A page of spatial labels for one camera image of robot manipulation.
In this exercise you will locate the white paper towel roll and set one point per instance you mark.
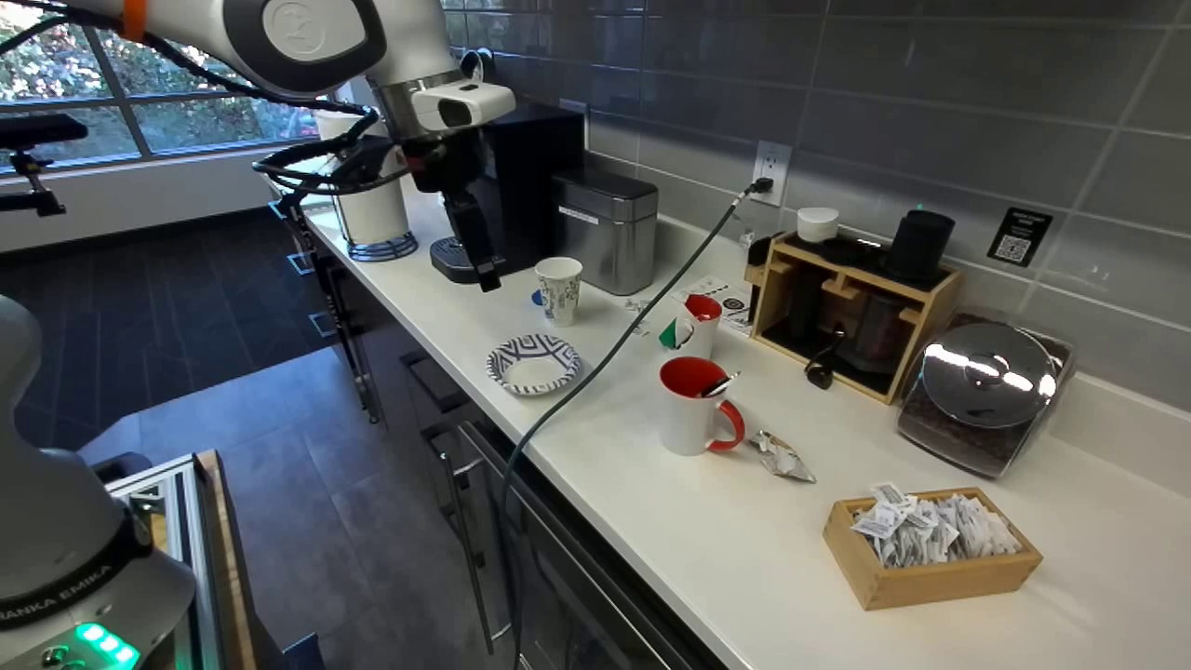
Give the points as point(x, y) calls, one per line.
point(375, 211)

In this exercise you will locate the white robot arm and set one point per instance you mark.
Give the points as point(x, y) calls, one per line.
point(81, 579)

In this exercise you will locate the black wall sign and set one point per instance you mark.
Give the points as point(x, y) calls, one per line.
point(1019, 238)

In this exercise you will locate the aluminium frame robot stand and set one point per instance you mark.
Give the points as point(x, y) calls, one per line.
point(190, 519)

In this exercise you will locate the black camera tripod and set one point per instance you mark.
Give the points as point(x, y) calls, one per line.
point(22, 156)

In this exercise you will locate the blue patterned small plate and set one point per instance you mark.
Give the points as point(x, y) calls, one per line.
point(532, 367)

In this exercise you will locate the small white cup on rack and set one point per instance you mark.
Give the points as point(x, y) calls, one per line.
point(818, 224)

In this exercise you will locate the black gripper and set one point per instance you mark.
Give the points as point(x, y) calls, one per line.
point(447, 171)

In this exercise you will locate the white wall outlet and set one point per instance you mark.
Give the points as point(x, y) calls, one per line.
point(773, 171)

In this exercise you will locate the white mug red interior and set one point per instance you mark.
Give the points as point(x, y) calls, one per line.
point(692, 411)

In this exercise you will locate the black Keurig coffee maker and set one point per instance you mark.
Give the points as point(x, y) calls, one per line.
point(524, 157)

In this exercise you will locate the white patterned paper cup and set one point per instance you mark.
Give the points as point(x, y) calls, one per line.
point(561, 287)

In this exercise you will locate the black cylindrical jar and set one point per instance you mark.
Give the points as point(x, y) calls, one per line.
point(918, 246)

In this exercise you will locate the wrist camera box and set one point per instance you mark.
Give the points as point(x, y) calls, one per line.
point(459, 107)

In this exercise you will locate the wooden box of sachets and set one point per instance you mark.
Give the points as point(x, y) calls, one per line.
point(901, 550)

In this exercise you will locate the small white red cup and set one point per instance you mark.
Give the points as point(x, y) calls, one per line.
point(692, 328)

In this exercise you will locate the stainless steel canister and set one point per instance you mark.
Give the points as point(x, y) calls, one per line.
point(607, 224)

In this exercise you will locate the wooden organizer rack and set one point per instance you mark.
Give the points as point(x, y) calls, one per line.
point(844, 322)

